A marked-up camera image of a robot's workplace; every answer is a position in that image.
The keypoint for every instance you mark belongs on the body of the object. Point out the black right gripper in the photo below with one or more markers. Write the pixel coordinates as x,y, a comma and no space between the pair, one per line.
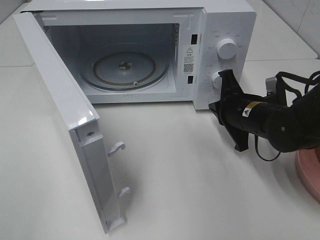
241,113

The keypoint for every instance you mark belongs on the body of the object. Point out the pink round plate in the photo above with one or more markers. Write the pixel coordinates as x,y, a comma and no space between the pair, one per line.
308,170

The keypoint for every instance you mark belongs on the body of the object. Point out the white microwave door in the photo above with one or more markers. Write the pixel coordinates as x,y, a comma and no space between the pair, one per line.
79,117

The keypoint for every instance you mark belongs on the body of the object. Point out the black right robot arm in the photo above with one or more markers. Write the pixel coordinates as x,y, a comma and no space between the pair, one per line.
288,116

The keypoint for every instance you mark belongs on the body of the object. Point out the lower white timer knob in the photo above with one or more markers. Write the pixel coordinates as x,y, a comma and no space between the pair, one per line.
216,81

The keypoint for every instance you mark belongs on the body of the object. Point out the upper white power knob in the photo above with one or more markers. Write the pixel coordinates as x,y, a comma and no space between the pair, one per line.
226,48

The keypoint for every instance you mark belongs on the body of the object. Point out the white warning label sticker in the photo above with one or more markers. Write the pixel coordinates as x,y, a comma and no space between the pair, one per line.
189,59

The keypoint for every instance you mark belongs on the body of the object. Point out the white microwave oven body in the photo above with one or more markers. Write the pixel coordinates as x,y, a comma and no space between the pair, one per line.
75,27

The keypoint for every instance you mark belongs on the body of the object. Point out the glass microwave turntable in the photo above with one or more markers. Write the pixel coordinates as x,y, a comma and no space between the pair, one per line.
124,66

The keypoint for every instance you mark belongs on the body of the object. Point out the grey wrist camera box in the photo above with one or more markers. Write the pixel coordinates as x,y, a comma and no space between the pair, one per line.
271,85

